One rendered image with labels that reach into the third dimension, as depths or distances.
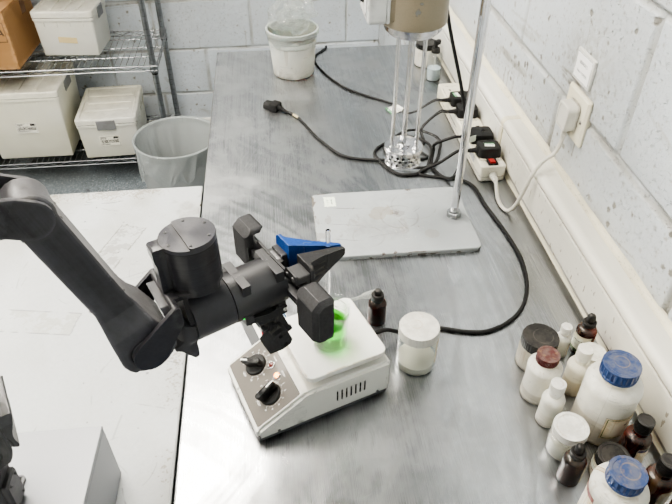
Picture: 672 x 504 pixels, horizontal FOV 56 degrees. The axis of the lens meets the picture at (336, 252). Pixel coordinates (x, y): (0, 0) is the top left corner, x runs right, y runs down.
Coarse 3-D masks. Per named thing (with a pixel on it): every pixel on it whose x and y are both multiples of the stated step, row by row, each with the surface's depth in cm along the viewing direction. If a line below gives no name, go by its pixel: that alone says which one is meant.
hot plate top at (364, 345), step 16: (352, 304) 92; (288, 320) 90; (352, 320) 90; (304, 336) 88; (352, 336) 88; (368, 336) 88; (304, 352) 85; (352, 352) 85; (368, 352) 85; (384, 352) 86; (304, 368) 83; (320, 368) 83; (336, 368) 83
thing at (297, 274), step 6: (258, 240) 74; (258, 246) 74; (264, 246) 73; (270, 252) 73; (276, 258) 72; (300, 264) 70; (288, 270) 69; (294, 270) 70; (300, 270) 70; (306, 270) 70; (288, 276) 70; (294, 276) 68; (300, 276) 69; (306, 276) 69; (294, 282) 69; (300, 282) 69; (306, 282) 70
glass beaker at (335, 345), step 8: (336, 296) 84; (344, 296) 83; (336, 304) 85; (344, 304) 84; (344, 312) 85; (344, 320) 80; (336, 328) 82; (344, 328) 82; (336, 336) 83; (344, 336) 84; (312, 344) 86; (320, 344) 84; (328, 344) 83; (336, 344) 84; (344, 344) 85; (320, 352) 85; (328, 352) 84; (336, 352) 85
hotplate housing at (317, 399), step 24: (288, 360) 87; (384, 360) 87; (312, 384) 84; (336, 384) 84; (360, 384) 86; (384, 384) 89; (288, 408) 83; (312, 408) 85; (336, 408) 88; (264, 432) 83
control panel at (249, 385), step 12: (252, 348) 91; (264, 348) 90; (276, 360) 88; (240, 372) 89; (264, 372) 87; (288, 372) 86; (240, 384) 88; (252, 384) 87; (264, 384) 86; (288, 384) 84; (252, 396) 86; (288, 396) 83; (252, 408) 85; (264, 408) 84; (276, 408) 83; (264, 420) 83
